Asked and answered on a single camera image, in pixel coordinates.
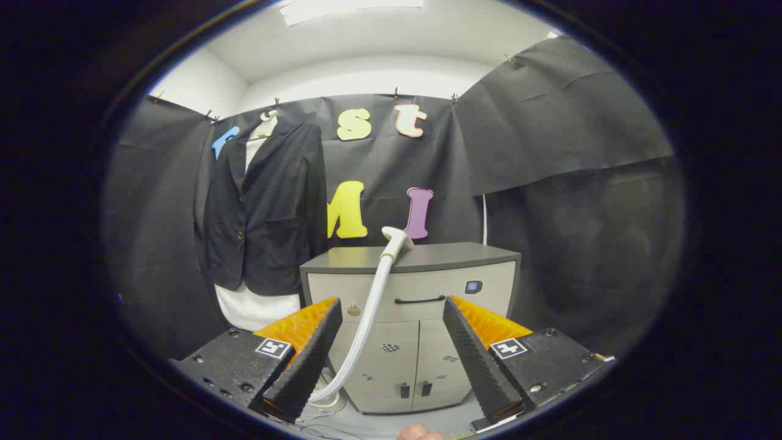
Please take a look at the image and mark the ceiling light panel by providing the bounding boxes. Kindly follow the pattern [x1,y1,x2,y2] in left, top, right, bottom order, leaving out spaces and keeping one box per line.
[278,0,424,27]

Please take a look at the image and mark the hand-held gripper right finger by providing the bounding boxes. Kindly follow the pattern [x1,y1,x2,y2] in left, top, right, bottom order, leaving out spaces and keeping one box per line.
[443,295,615,431]

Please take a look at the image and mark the white shirt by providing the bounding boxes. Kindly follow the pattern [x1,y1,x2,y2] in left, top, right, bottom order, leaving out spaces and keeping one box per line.
[214,116,301,332]

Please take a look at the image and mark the grey cabinet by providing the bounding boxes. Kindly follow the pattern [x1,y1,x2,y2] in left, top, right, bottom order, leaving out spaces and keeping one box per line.
[299,241,522,414]

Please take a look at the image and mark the black floor cables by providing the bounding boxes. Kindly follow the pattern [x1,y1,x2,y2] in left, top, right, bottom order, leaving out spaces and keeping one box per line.
[298,411,350,440]

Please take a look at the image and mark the white garment steamer base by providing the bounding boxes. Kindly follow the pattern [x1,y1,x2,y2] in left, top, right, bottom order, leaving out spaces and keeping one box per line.
[305,370,347,414]

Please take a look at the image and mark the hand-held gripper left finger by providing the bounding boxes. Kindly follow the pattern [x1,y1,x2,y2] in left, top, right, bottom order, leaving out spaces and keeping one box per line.
[171,296,344,425]

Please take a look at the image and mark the white garment steamer wand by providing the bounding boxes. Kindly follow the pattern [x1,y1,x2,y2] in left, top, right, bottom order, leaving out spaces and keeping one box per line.
[307,226,415,404]

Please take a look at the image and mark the black backdrop cloth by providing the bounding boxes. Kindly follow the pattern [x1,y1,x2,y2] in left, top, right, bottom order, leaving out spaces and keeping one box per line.
[104,34,685,361]

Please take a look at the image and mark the black blazer jacket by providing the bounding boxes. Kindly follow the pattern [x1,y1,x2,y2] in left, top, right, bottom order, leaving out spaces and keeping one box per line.
[194,119,327,297]

